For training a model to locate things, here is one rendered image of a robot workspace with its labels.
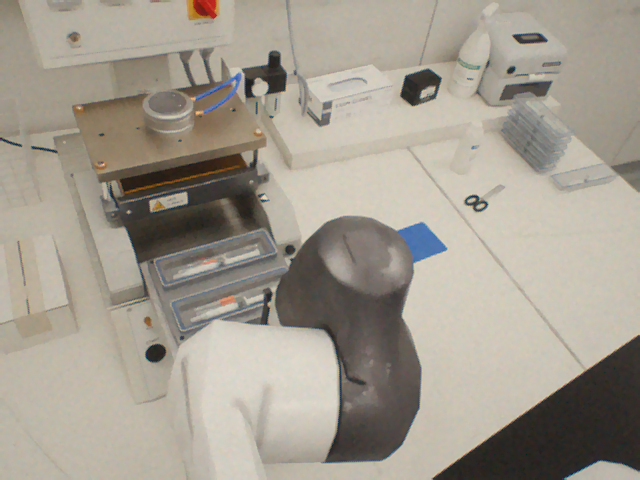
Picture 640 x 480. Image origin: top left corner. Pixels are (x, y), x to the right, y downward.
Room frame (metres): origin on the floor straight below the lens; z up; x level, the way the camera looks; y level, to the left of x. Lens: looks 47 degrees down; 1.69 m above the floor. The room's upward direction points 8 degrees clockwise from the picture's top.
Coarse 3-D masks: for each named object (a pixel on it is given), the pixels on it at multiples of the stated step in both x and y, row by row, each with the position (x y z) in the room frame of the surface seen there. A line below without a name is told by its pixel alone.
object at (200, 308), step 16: (272, 272) 0.55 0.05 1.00; (224, 288) 0.51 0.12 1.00; (240, 288) 0.52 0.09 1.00; (256, 288) 0.52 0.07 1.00; (176, 304) 0.47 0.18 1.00; (192, 304) 0.47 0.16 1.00; (208, 304) 0.48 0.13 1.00; (224, 304) 0.48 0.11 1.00; (240, 304) 0.49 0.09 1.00; (256, 304) 0.49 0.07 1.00; (192, 320) 0.45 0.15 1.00; (208, 320) 0.45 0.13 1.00
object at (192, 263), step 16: (240, 240) 0.61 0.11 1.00; (256, 240) 0.62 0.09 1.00; (176, 256) 0.56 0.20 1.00; (192, 256) 0.56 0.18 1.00; (208, 256) 0.57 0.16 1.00; (224, 256) 0.57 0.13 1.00; (240, 256) 0.58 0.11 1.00; (256, 256) 0.58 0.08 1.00; (160, 272) 0.52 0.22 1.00; (176, 272) 0.53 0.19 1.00; (192, 272) 0.53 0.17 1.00; (208, 272) 0.54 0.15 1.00
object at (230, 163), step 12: (228, 156) 0.75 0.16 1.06; (240, 156) 0.75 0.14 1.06; (180, 168) 0.70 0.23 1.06; (192, 168) 0.71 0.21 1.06; (204, 168) 0.71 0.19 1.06; (216, 168) 0.71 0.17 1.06; (228, 168) 0.72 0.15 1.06; (240, 168) 0.73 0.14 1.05; (120, 180) 0.65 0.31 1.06; (132, 180) 0.66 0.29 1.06; (144, 180) 0.66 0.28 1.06; (156, 180) 0.66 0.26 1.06; (168, 180) 0.67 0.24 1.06; (180, 180) 0.67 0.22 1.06; (120, 192) 0.66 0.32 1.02; (132, 192) 0.63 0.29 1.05
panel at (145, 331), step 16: (144, 304) 0.52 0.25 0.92; (128, 320) 0.50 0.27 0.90; (144, 320) 0.51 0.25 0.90; (144, 336) 0.49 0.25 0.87; (160, 336) 0.50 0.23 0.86; (144, 352) 0.48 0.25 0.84; (144, 368) 0.47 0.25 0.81; (160, 368) 0.48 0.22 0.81; (144, 384) 0.45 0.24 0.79; (160, 384) 0.46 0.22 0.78
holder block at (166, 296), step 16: (272, 240) 0.63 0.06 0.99; (160, 256) 0.56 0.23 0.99; (224, 272) 0.55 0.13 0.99; (240, 272) 0.55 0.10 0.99; (256, 272) 0.56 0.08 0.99; (160, 288) 0.50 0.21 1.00; (176, 288) 0.51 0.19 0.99; (192, 288) 0.51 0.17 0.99; (208, 288) 0.51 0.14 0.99; (240, 320) 0.47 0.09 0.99; (256, 320) 0.47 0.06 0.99; (176, 336) 0.42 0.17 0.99
